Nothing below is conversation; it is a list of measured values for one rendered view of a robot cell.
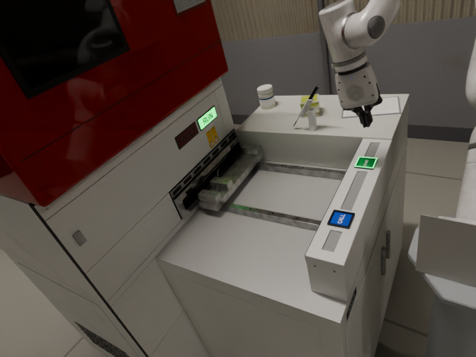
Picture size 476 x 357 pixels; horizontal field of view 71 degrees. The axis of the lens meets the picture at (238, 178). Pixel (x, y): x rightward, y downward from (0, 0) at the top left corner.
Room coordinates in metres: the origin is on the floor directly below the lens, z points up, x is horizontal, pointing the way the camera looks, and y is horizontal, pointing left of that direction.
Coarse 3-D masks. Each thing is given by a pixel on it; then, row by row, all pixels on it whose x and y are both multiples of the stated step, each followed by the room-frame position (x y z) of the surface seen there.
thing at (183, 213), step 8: (232, 144) 1.25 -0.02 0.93; (224, 152) 1.20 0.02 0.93; (240, 152) 1.28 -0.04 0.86; (216, 160) 1.16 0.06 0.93; (232, 160) 1.23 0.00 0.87; (208, 168) 1.11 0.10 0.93; (224, 168) 1.18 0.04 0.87; (200, 176) 1.07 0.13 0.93; (216, 176) 1.14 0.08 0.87; (192, 184) 1.03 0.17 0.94; (208, 184) 1.10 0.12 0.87; (184, 192) 0.99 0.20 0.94; (176, 200) 0.96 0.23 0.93; (192, 200) 1.02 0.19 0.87; (176, 208) 0.96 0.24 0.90; (184, 208) 0.97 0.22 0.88; (192, 208) 1.00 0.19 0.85; (184, 216) 0.96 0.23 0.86
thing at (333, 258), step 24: (360, 144) 0.93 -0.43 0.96; (384, 144) 0.89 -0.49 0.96; (384, 168) 0.81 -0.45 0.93; (336, 192) 0.73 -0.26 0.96; (360, 192) 0.70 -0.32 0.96; (384, 192) 0.81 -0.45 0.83; (360, 216) 0.61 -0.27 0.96; (312, 240) 0.58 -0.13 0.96; (336, 240) 0.56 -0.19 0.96; (360, 240) 0.58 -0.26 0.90; (312, 264) 0.53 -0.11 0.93; (336, 264) 0.49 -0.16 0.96; (312, 288) 0.54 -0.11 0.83; (336, 288) 0.50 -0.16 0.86
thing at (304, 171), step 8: (256, 168) 1.18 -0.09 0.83; (264, 168) 1.15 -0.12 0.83; (272, 168) 1.13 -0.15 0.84; (280, 168) 1.10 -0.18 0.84; (288, 168) 1.08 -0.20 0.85; (296, 168) 1.06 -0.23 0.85; (304, 168) 1.05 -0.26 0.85; (312, 168) 1.03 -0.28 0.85; (320, 176) 1.00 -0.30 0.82; (328, 176) 0.98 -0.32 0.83; (336, 176) 0.96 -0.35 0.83
